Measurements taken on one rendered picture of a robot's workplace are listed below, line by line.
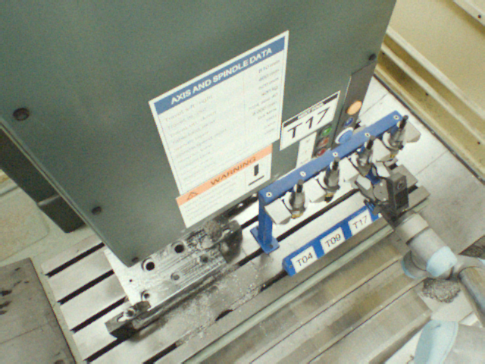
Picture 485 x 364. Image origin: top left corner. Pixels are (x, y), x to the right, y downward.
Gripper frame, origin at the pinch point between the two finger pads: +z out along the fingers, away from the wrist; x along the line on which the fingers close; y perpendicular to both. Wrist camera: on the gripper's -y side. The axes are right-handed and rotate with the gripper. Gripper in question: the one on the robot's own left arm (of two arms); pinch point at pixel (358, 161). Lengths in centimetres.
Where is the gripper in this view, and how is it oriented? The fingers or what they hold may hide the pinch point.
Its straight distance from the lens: 127.1
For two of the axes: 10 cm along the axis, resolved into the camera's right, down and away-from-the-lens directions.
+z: -5.4, -7.6, 3.7
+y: 0.1, 4.3, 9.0
